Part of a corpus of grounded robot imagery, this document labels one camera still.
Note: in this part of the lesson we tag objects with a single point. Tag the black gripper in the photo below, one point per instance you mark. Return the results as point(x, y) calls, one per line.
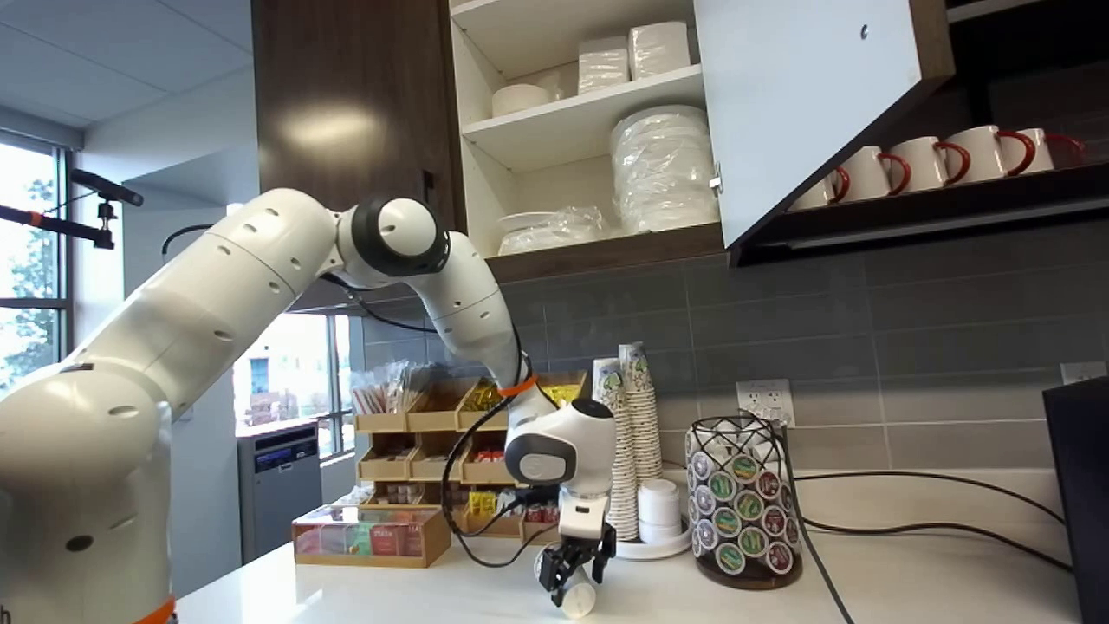
point(580, 544)

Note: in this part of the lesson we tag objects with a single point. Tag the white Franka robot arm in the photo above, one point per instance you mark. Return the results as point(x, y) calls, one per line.
point(229, 300)

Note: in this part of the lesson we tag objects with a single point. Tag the stack of paper cups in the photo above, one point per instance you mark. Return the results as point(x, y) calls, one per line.
point(643, 462)

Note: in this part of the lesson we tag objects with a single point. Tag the white open cabinet with shelves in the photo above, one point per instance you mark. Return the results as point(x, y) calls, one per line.
point(543, 125)

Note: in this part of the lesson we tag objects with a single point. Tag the dark open mug shelf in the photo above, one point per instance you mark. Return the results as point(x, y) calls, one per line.
point(925, 212)

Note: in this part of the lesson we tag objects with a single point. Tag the dark wood cabinet door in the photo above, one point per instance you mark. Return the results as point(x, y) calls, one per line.
point(347, 116)

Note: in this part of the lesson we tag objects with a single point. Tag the white open cabinet door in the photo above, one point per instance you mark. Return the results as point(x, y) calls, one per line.
point(810, 104)

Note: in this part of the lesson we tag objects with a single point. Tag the wooden tea bag organiser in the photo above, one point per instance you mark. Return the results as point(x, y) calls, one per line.
point(428, 438)

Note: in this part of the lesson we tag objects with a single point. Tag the wooden tea box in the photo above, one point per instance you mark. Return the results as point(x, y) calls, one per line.
point(369, 538)

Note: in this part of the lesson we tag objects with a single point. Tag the clear plastic bag of cutlery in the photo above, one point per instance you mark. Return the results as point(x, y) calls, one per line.
point(553, 232)

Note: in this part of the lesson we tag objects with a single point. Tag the wrapped stack of white plates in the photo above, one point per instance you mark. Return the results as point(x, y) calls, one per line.
point(662, 167)

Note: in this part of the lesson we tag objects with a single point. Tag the stack of white bowls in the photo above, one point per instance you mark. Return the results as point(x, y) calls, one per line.
point(524, 99)

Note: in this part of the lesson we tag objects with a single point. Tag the white napkin stack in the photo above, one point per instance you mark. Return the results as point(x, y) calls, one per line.
point(661, 51)
point(600, 65)

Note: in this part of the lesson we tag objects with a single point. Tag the black coffee machine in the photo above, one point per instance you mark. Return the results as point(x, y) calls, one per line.
point(1084, 497)

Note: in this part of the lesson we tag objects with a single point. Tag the white wall outlet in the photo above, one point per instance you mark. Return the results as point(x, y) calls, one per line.
point(769, 403)
point(1084, 373)

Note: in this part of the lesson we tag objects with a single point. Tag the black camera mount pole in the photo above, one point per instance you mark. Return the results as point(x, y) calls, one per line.
point(71, 220)

